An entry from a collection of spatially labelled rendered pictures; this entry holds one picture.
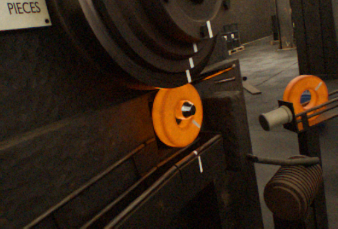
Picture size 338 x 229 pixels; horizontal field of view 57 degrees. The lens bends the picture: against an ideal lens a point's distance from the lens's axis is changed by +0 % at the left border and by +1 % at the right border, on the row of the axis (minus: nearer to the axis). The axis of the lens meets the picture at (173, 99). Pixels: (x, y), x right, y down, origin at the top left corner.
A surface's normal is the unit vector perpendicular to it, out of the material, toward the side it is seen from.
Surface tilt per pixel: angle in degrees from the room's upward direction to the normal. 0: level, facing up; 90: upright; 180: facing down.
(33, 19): 90
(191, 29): 90
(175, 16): 90
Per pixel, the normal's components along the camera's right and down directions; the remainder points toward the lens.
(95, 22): 0.77, -0.02
